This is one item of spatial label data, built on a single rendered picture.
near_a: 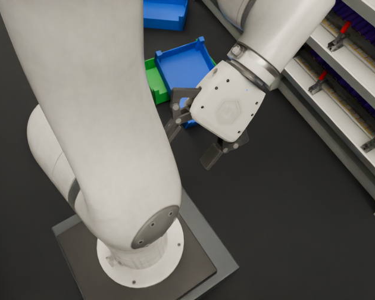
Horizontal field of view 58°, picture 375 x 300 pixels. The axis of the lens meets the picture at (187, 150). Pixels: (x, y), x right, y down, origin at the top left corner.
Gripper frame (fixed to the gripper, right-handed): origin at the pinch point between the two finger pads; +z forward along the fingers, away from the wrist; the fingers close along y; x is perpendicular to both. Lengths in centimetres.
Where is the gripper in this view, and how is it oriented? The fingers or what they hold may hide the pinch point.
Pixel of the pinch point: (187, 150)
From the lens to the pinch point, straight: 56.5
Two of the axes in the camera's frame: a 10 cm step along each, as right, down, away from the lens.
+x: -3.1, -4.7, 8.3
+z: -5.9, 7.7, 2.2
